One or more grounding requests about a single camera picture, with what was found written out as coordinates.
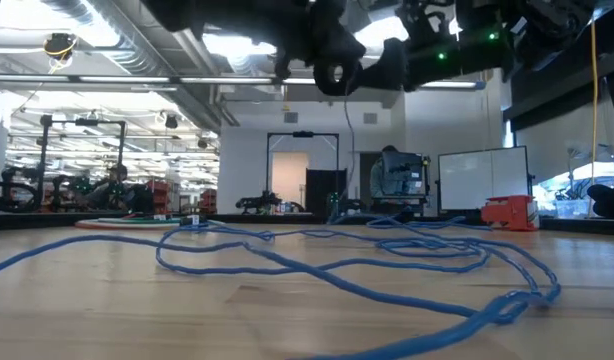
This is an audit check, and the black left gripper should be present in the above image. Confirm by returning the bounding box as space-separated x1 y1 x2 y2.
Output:
274 0 367 81

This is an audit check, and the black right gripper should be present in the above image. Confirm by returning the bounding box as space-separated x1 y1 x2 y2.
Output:
359 0 471 92

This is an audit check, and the long blue cord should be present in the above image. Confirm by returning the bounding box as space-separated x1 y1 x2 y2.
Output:
0 94 562 360

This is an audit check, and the white whiteboard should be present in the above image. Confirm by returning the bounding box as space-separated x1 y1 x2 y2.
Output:
437 145 534 212

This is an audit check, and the small red storage rack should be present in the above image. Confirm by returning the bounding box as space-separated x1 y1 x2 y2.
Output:
198 188 219 215

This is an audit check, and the long ceiling light strip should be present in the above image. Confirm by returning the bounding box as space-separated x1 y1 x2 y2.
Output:
0 73 488 92

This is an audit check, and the clear plastic bin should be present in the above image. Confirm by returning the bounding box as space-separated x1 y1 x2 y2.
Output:
553 198 591 220

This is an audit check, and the red storage bin rack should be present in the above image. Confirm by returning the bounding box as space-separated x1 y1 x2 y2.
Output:
136 178 174 216

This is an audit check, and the yellow black ceiling reel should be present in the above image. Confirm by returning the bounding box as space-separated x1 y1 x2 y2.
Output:
42 31 79 65

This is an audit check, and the short blue cord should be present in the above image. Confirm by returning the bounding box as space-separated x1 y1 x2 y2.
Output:
365 214 494 232

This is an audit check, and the silver ventilation duct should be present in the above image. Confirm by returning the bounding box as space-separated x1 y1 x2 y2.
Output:
39 0 241 132

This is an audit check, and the yellow cable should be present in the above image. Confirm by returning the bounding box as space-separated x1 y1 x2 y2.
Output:
590 19 600 201

